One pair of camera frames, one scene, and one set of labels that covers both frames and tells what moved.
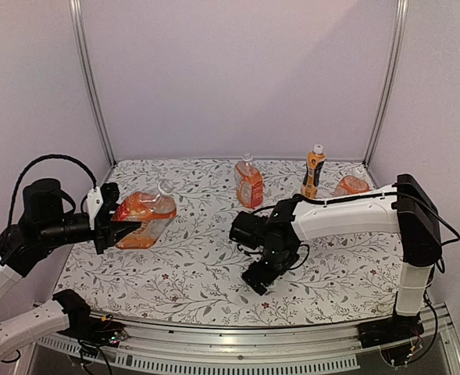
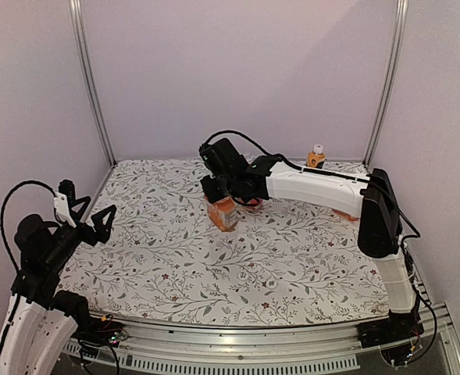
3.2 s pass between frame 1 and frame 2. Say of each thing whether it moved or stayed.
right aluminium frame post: stayed
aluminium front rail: stayed
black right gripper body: moved
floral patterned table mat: stayed
